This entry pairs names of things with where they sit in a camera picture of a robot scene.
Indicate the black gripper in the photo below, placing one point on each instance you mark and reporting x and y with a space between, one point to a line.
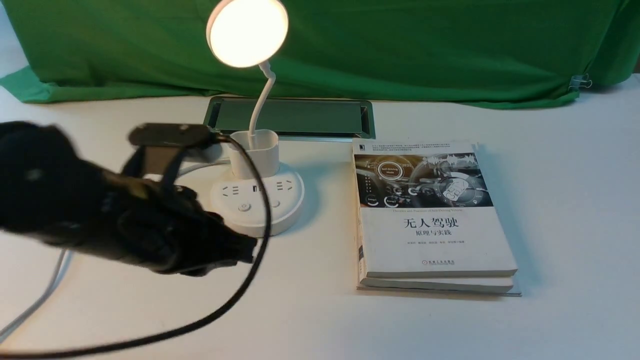
160 226

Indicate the white desk lamp with base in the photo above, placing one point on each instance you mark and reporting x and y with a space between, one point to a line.
259 194

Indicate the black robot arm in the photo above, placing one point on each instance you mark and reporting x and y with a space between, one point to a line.
50 194

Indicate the white book with car cover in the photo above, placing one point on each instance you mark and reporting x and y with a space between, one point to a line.
427 221

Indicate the green backdrop cloth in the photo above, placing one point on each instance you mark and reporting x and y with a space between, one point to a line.
494 54

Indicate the silver binder clip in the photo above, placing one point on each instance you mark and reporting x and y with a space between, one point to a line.
578 82

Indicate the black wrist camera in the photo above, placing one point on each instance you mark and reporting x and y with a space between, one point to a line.
161 149

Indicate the metal desk cable tray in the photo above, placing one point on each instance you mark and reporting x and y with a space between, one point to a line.
295 118

